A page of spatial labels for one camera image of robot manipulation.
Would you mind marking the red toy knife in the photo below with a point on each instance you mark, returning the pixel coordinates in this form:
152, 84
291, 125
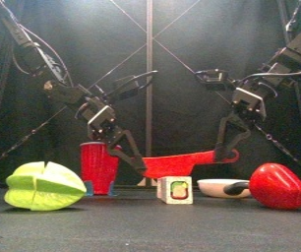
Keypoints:
173, 165

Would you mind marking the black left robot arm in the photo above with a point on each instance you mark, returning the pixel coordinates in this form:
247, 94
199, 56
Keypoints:
28, 48

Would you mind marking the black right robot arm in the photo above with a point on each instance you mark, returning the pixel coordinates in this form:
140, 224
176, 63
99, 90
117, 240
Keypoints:
287, 52

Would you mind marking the white toy sushi roll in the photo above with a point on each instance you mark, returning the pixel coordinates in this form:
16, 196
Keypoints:
175, 189

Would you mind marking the red plastic cup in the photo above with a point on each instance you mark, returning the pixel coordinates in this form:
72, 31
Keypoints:
97, 169

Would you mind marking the blue plastic piece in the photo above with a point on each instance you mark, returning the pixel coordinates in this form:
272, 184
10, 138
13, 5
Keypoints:
89, 189
111, 189

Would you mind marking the red toy bell pepper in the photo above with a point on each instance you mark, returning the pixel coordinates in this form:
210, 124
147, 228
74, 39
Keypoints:
276, 186

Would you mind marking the green toy star fruit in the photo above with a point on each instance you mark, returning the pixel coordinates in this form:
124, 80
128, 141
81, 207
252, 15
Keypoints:
44, 185

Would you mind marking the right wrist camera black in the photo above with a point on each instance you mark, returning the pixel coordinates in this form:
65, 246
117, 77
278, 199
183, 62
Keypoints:
212, 79

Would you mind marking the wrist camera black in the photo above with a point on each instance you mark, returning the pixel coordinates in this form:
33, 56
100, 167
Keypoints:
212, 79
125, 86

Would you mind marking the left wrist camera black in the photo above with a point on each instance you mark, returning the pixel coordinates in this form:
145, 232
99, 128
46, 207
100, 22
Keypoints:
125, 86

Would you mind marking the diagonal frame brace rod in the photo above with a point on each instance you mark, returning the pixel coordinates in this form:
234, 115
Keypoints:
37, 128
173, 54

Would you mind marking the vertical metal frame pole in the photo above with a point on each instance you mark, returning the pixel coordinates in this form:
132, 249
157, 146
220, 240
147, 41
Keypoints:
148, 49

